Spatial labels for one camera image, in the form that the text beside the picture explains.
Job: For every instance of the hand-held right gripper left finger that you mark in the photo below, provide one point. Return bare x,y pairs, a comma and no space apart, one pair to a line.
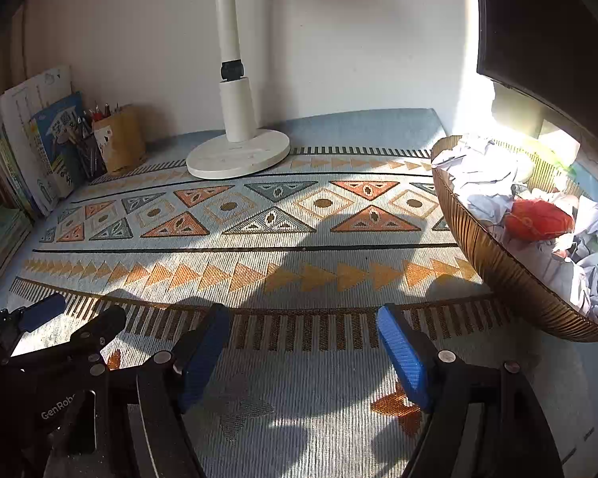
202,358

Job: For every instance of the kraft paper pen holder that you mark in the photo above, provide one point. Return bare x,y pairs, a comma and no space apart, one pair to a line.
124,144

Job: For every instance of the black mesh pen holder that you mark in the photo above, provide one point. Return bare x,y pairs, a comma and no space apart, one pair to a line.
92,157

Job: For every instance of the stack of flat green books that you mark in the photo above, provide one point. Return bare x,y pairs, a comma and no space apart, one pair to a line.
2,239

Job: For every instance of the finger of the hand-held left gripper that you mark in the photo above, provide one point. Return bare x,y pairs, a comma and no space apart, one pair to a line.
42,311
104,326

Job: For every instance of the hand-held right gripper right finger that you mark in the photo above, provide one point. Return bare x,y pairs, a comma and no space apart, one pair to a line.
406,358

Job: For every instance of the red plush toy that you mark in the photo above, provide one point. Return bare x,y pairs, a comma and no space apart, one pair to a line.
538,219

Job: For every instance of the black monitor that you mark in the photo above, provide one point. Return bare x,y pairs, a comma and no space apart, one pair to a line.
543,25

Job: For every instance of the white desk lamp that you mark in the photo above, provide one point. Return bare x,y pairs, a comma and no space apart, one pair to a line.
236,109

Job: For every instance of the row of upright books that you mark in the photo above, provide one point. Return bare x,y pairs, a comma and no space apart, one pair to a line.
55,149

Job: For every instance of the heap of papers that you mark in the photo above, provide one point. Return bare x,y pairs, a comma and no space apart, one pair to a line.
483,169

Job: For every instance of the brown wicker basket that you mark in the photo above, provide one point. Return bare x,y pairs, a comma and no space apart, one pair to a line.
493,269

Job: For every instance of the patterned woven table mat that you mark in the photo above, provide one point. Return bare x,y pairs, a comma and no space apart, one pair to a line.
304,239

